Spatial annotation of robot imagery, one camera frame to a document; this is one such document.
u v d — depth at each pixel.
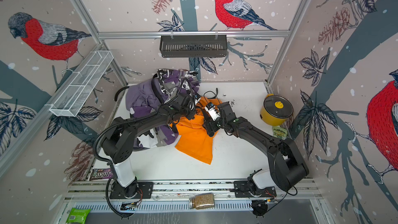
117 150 0.47
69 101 0.71
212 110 0.77
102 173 0.78
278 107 0.90
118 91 1.17
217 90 1.14
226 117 0.67
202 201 0.67
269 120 0.93
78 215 0.67
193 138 0.90
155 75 1.14
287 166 0.42
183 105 0.73
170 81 1.13
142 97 1.07
